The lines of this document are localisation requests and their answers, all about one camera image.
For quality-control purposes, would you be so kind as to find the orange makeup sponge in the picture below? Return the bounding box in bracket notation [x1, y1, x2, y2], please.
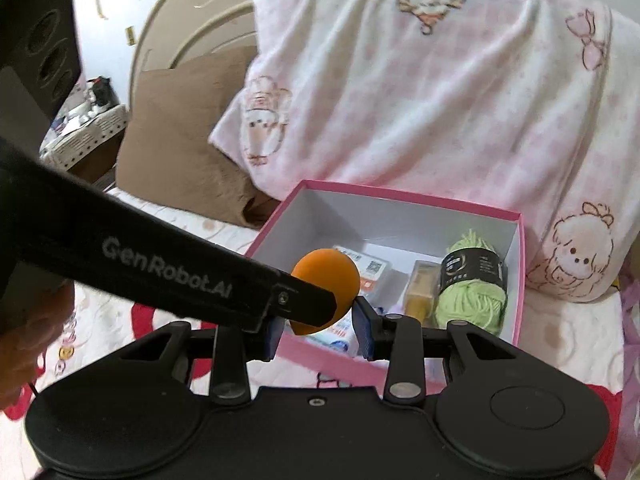
[290, 248, 360, 336]

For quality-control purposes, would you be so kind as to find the foundation bottle gold cap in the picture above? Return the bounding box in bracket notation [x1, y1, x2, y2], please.
[404, 261, 440, 326]

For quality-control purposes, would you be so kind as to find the white tissue pack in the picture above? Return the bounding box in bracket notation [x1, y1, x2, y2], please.
[304, 315, 359, 358]

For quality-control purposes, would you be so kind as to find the clear floss pick box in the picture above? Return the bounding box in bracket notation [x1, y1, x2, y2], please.
[333, 245, 392, 304]

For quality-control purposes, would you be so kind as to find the pink cardboard box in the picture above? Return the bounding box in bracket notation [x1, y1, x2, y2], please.
[247, 181, 524, 388]

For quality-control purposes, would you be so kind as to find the green yarn ball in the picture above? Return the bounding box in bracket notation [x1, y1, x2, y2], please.
[434, 230, 506, 335]

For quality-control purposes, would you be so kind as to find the purple plush toy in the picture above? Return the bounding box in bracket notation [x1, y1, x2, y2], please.
[385, 302, 405, 318]

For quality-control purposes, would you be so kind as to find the person left hand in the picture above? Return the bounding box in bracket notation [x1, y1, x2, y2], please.
[1, 280, 75, 411]

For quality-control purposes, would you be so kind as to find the bedside table with clutter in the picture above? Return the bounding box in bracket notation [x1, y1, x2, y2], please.
[39, 76, 129, 188]

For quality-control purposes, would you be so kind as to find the brown pillow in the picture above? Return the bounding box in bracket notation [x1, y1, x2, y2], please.
[115, 46, 279, 229]

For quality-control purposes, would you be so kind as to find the bear print blanket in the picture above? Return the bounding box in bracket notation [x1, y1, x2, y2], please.
[1, 188, 639, 479]

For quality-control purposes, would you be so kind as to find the beige headboard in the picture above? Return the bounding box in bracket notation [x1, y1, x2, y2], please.
[129, 0, 256, 107]

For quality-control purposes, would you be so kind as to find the pink cartoon pillow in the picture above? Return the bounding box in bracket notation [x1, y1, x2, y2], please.
[209, 0, 639, 302]

